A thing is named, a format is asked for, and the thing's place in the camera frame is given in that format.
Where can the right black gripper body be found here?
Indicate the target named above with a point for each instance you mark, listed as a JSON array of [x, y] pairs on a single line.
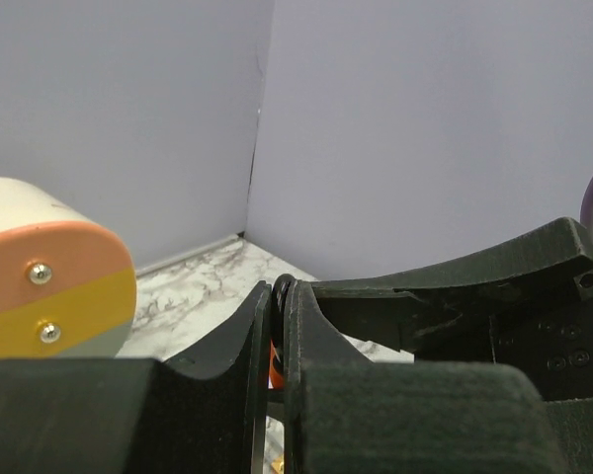
[[555, 350]]

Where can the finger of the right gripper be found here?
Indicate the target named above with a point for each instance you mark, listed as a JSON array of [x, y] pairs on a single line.
[[557, 251], [451, 323]]

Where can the brass long-shackle padlock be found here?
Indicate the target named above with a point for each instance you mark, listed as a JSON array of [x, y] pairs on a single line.
[[278, 465]]

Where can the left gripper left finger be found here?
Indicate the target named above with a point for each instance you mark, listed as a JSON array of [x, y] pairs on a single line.
[[202, 410]]

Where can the orange black padlock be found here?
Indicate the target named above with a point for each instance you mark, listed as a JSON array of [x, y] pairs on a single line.
[[279, 298]]

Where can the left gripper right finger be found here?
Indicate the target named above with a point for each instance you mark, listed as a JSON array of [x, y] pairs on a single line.
[[347, 414]]

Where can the round three-drawer storage box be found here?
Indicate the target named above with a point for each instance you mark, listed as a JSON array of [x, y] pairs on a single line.
[[67, 284]]

